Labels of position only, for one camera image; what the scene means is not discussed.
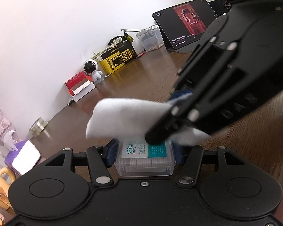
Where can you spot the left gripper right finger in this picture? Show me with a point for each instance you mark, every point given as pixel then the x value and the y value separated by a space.
pixel 188 165

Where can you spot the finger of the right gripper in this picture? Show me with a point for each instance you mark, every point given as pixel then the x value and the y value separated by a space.
pixel 169 124
pixel 179 95

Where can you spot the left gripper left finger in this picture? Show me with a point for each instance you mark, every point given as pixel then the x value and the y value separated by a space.
pixel 99 159

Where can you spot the clear dental floss box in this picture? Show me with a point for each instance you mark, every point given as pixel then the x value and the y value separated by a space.
pixel 137 158

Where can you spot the white wipe cloth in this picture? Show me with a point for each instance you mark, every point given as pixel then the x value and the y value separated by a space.
pixel 122 118

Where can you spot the clear plastic food container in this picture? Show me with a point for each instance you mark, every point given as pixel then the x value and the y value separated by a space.
pixel 151 38

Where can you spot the clear tape roll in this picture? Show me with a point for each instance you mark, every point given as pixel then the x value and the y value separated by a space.
pixel 38 127

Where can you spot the tablet with dark case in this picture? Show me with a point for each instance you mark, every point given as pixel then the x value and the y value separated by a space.
pixel 181 26

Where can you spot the red white open box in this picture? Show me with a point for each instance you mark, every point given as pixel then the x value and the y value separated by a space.
pixel 78 86

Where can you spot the yellow black battery box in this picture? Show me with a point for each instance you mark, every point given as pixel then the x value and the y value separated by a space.
pixel 116 57

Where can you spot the purple tissue pack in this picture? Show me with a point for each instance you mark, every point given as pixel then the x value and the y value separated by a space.
pixel 22 156

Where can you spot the white astronaut figurine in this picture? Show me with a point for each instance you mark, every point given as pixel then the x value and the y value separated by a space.
pixel 90 68

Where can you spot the yellow bear mug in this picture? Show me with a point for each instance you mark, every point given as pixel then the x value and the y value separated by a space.
pixel 7 177

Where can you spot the purple textured vase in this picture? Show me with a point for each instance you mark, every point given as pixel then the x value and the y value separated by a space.
pixel 1 124

